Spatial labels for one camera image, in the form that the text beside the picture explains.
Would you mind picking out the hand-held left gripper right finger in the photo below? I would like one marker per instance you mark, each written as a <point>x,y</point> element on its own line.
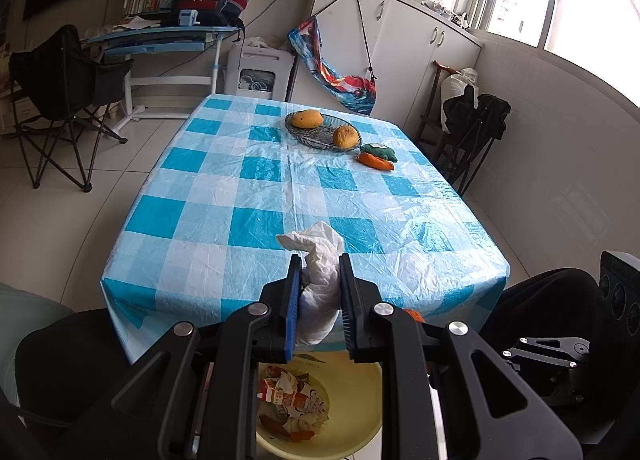
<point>347,310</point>

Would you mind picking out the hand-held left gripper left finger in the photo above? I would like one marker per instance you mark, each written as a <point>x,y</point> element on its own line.
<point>292,310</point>

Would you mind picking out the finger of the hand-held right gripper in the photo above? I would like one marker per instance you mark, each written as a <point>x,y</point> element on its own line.
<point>550,347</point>

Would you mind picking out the white tissue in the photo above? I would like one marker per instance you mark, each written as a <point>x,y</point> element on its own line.
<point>320,290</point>

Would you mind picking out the yellow plastic basin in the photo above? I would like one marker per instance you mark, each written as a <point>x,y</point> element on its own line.
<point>350,415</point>

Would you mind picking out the red and white carton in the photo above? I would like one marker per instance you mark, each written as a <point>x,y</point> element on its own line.
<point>275,392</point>

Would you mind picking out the blue checked plastic tablecloth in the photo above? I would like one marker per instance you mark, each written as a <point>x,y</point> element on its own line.
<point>225,220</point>

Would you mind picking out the orange peel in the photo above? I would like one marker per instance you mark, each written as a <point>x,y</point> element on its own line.
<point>300,435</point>

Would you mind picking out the orange plush carrot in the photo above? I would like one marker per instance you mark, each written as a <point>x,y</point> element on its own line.
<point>375,162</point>

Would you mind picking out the green plush toy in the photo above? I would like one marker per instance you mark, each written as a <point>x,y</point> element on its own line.
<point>380,150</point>

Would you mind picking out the yellow mango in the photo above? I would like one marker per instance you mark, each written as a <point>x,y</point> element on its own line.
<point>346,136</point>
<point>305,118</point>

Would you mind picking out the woven metal basket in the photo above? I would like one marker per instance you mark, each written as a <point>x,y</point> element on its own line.
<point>320,138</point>

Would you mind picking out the black folding chair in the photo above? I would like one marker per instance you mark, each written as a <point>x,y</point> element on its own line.
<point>475,124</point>
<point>75,69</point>

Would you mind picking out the colourful printed bag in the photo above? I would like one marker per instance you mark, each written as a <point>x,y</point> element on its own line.
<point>340,79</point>

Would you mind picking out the person's left leg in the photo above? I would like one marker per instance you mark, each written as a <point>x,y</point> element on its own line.
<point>65,365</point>

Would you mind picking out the brown wooden rack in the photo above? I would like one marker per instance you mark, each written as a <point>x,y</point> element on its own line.
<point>434,89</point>

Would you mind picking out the white plastic bag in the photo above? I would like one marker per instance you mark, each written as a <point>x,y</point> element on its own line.
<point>457,84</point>

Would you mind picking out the white cabinet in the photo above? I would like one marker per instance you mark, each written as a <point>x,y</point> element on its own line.
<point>400,39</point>

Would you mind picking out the blue study desk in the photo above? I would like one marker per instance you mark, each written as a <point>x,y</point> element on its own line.
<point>150,34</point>

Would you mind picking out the light blue desk gadget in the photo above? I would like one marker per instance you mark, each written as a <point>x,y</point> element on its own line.
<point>189,17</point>

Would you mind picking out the white storage drawers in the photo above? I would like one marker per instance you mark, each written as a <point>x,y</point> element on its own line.
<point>20,112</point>

